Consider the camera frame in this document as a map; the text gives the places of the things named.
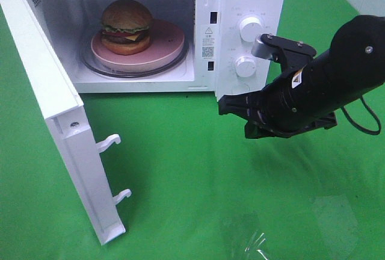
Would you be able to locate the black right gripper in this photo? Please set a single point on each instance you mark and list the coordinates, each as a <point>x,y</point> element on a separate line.
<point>297,104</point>

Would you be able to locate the round door release button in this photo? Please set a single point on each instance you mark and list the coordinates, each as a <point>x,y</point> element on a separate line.
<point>240,89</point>

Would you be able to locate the white microwave knob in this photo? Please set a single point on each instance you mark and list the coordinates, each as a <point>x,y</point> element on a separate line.
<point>250,27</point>
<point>245,67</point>

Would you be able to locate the pink round plate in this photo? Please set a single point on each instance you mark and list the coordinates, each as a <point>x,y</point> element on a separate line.
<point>167,42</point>

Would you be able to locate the burger with lettuce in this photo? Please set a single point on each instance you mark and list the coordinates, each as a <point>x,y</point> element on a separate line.
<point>126,27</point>

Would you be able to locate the white microwave door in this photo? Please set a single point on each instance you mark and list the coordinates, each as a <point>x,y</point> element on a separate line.
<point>63,111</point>

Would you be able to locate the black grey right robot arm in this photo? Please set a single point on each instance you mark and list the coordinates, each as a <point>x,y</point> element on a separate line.
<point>356,56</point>

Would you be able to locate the white warning label sticker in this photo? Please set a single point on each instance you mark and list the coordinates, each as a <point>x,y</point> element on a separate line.
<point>208,42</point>

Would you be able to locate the white microwave oven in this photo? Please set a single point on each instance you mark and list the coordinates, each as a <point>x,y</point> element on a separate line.
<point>196,45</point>

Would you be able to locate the clear tape patch on table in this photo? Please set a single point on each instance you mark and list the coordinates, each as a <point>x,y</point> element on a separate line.
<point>255,247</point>

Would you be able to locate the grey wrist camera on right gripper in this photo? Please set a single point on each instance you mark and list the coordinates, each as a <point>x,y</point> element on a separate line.
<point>274,48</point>

